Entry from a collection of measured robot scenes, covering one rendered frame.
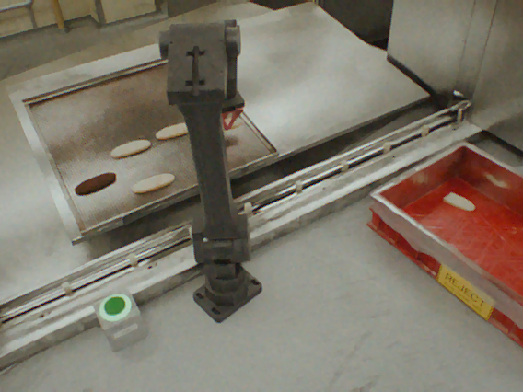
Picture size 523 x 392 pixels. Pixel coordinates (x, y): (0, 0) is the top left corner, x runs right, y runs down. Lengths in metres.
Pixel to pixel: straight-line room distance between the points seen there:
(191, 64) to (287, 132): 0.67
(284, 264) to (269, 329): 0.16
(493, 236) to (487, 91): 0.41
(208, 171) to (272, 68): 0.81
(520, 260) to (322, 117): 0.60
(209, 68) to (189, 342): 0.52
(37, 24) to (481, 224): 4.09
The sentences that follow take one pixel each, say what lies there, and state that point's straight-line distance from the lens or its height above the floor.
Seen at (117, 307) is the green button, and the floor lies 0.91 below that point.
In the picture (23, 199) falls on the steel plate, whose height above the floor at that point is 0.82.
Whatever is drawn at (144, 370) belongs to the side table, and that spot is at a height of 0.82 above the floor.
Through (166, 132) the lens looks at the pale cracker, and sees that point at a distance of 1.28.
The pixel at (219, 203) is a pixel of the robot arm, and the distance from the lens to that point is 0.81.
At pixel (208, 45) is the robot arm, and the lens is 0.69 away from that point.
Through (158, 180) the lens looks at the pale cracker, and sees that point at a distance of 1.17.
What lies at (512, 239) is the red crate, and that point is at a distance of 1.21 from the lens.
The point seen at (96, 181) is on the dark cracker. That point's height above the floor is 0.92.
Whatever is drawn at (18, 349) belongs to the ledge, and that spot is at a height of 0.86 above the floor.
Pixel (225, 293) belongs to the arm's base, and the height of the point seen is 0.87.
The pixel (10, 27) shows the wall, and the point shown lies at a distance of 4.69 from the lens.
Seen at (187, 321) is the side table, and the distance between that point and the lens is 0.99.
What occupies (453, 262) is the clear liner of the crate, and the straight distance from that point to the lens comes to 1.00.
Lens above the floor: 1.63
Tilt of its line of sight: 41 degrees down
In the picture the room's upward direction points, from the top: 3 degrees counter-clockwise
